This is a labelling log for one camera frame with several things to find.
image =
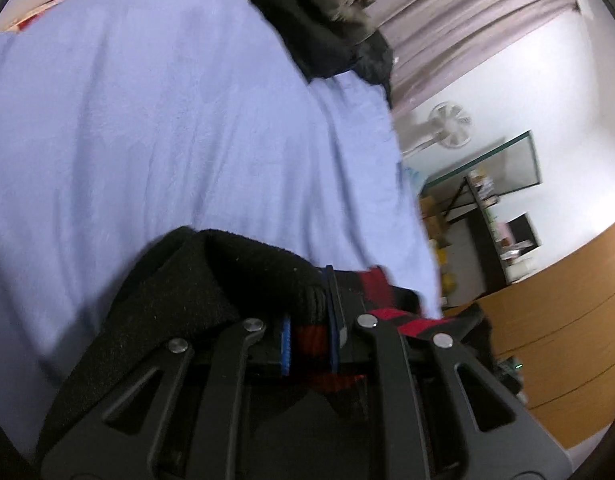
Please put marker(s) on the white box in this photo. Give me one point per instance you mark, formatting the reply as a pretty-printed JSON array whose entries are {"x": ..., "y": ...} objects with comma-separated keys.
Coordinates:
[{"x": 522, "y": 266}]

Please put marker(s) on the grey bin with yellow bag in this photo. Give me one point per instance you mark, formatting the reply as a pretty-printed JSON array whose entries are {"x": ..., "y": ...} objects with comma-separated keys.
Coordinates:
[{"x": 447, "y": 280}]

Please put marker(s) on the green-framed mirror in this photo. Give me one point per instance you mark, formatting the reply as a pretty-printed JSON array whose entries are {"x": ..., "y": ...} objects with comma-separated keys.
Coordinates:
[{"x": 507, "y": 165}]

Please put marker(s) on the pink-grey curtain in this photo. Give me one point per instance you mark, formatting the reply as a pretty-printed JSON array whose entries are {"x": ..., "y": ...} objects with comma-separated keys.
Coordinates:
[{"x": 462, "y": 25}]

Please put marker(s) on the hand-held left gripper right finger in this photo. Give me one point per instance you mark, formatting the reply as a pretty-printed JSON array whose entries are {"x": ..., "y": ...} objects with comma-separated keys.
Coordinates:
[{"x": 335, "y": 320}]

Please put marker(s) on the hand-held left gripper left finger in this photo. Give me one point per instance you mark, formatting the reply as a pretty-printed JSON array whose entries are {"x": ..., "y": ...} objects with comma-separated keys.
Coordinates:
[{"x": 286, "y": 345}]

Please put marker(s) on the floral blanket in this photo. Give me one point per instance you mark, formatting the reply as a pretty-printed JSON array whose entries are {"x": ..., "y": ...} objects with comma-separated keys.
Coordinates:
[{"x": 32, "y": 17}]

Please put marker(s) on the black shelf desk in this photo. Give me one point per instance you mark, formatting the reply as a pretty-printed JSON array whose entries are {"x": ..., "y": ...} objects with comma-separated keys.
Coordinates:
[{"x": 487, "y": 250}]

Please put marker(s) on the black fleece garment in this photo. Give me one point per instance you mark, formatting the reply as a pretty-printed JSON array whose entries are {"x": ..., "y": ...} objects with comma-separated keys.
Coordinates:
[{"x": 297, "y": 35}]

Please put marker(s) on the black puffer jacket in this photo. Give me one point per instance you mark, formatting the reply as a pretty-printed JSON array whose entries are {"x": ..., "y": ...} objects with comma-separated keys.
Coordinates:
[{"x": 375, "y": 62}]

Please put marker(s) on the white standing fan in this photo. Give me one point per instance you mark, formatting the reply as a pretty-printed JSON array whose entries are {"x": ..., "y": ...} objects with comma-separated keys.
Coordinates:
[{"x": 452, "y": 122}]

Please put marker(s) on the large cardboard box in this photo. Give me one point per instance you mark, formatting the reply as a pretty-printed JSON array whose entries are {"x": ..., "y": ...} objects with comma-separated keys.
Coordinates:
[{"x": 432, "y": 215}]

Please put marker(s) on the wooden wardrobe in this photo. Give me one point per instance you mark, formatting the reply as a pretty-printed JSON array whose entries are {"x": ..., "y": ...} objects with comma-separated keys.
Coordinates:
[{"x": 562, "y": 320}]

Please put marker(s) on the clutter of small shelf packets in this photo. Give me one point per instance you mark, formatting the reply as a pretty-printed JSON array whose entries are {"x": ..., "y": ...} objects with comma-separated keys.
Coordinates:
[{"x": 482, "y": 187}]

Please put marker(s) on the blue bed sheet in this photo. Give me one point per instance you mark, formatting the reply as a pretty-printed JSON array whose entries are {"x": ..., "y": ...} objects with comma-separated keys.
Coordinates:
[{"x": 137, "y": 135}]

